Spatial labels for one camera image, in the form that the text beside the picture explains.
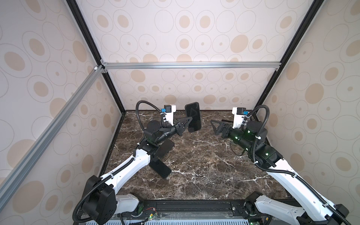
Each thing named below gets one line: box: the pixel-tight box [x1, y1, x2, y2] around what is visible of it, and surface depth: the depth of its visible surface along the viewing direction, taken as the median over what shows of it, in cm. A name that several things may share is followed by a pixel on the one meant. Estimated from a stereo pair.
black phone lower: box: [149, 158, 173, 179], surface depth 89 cm
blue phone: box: [184, 101, 202, 133], surface depth 67 cm
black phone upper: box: [153, 139, 175, 158], surface depth 99 cm
